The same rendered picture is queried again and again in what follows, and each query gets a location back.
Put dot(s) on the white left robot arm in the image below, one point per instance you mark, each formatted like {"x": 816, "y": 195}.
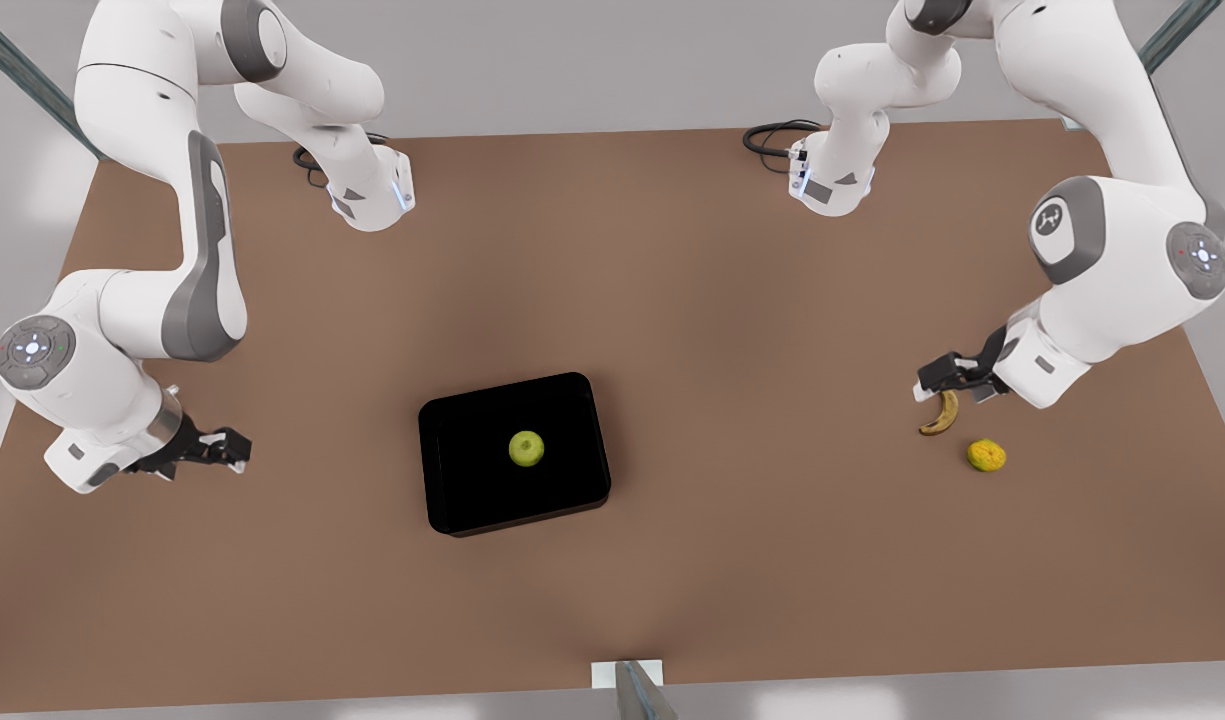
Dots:
{"x": 1102, "y": 260}

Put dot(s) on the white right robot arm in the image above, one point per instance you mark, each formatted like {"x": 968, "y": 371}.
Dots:
{"x": 132, "y": 110}

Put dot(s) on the brown-spotted yellow banana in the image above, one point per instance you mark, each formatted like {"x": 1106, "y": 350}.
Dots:
{"x": 944, "y": 418}

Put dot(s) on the yellow-orange round fruit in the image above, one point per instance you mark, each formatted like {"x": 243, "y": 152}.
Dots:
{"x": 986, "y": 456}

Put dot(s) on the black rectangular tray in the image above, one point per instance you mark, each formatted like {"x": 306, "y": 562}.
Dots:
{"x": 472, "y": 480}

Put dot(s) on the green apple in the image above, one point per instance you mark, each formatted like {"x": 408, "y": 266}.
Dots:
{"x": 527, "y": 449}

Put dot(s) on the silver frame post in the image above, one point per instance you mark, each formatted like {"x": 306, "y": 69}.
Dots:
{"x": 32, "y": 80}
{"x": 1177, "y": 30}
{"x": 640, "y": 695}

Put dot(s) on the pale post foot plate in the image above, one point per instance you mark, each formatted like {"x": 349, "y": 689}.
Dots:
{"x": 602, "y": 674}

